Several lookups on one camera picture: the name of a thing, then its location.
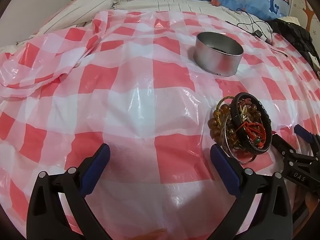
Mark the small black plug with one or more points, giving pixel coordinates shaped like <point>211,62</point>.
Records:
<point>268,40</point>

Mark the silver bangle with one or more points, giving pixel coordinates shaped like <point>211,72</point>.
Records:
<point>247,161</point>

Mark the cream cloth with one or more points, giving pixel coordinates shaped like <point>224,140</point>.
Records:
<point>291,19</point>

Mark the silver round tin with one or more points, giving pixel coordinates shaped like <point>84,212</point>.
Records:
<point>215,60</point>

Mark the red checkered plastic cloth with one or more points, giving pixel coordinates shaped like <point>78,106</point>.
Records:
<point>150,85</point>

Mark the black charger adapter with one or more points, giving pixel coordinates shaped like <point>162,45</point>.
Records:
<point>257,33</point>

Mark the white striped blanket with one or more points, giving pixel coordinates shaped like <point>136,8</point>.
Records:
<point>82,7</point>

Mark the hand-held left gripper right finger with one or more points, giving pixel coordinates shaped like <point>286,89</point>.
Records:
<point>225,170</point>

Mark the black garment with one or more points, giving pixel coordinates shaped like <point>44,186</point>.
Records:
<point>295,35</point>

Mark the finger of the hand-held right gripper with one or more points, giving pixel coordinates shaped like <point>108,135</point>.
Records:
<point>281,145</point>
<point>302,131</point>

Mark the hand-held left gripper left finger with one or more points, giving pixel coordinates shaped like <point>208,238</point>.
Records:
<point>96,165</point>

